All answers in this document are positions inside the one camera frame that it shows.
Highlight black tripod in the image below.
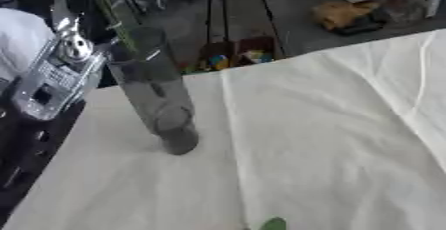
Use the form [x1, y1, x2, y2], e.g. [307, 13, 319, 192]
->
[203, 0, 290, 60]

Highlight black flat bag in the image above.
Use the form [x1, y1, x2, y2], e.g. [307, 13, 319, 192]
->
[334, 14, 392, 37]

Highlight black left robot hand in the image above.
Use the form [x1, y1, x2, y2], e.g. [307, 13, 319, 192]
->
[96, 40, 141, 83]

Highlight tall clear glass vase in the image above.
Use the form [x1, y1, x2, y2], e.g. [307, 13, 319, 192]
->
[106, 26, 202, 156]

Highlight brown box with colourful toys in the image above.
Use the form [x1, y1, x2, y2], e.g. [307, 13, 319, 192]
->
[182, 36, 283, 75]

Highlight green flower stems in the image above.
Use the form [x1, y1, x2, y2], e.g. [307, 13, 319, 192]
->
[85, 0, 143, 53]

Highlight white fabric bundle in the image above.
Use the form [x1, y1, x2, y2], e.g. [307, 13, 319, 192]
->
[0, 7, 56, 80]

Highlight clear plastic bag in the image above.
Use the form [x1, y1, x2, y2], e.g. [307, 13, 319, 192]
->
[370, 0, 432, 27]

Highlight green leaf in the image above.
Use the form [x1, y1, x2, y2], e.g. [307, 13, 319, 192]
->
[256, 216, 290, 230]

